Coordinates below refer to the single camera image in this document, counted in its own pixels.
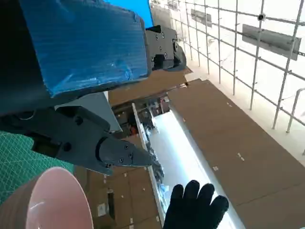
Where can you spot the large brown cardboard box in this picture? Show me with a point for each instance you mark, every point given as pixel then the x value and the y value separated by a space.
pixel 238 148

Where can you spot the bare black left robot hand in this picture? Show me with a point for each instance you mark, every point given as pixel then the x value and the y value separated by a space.
pixel 83 47

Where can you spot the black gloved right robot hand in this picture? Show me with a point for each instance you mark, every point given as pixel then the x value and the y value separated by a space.
pixel 190 210

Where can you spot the grey metal plate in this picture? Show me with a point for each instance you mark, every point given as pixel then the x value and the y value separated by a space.
pixel 269 40
pixel 201 17

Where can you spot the green cutting mat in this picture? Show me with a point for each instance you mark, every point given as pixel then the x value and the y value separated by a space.
pixel 14 157

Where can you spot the white metal grid frame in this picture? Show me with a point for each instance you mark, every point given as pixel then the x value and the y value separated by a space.
pixel 261 17

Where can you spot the pink bowl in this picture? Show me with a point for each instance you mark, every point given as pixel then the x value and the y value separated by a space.
pixel 59 195

